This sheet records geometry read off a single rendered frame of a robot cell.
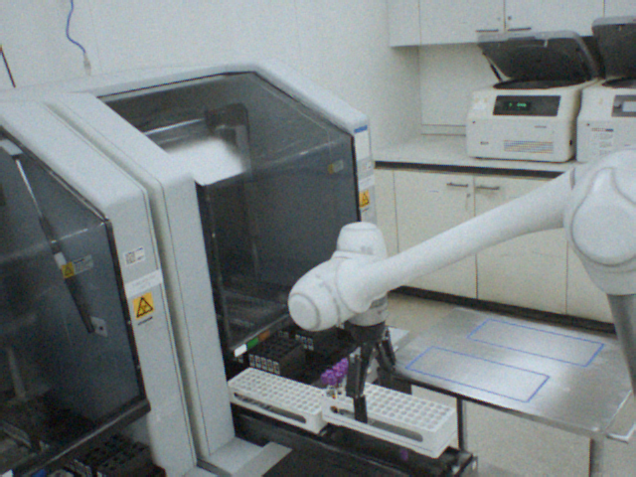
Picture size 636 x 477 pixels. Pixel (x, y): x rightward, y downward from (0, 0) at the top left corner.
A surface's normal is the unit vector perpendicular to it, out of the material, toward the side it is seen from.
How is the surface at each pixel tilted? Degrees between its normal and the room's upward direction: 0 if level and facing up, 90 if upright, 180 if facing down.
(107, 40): 90
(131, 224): 90
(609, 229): 84
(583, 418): 0
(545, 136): 90
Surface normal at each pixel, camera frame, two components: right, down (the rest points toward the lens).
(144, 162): 0.30, -0.76
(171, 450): 0.79, 0.12
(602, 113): -0.56, -0.22
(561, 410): -0.10, -0.94
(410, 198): -0.61, 0.31
